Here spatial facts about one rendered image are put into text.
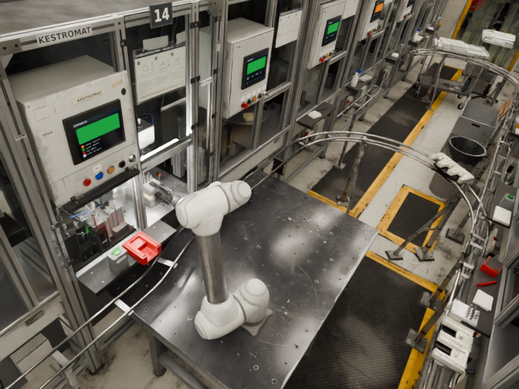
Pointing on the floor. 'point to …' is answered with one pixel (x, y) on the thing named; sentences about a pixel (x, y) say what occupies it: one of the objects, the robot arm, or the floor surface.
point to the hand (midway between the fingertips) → (154, 188)
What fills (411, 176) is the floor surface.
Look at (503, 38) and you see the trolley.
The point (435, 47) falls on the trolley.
